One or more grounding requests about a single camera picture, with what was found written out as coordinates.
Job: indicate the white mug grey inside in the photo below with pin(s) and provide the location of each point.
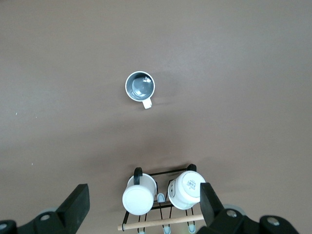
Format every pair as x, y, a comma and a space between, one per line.
140, 85

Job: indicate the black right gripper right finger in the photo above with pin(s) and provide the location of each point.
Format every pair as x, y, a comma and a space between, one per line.
212, 207

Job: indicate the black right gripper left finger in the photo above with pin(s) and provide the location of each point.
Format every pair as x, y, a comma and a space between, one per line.
70, 207

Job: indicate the white mug printed side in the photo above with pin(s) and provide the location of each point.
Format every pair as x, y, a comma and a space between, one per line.
182, 200

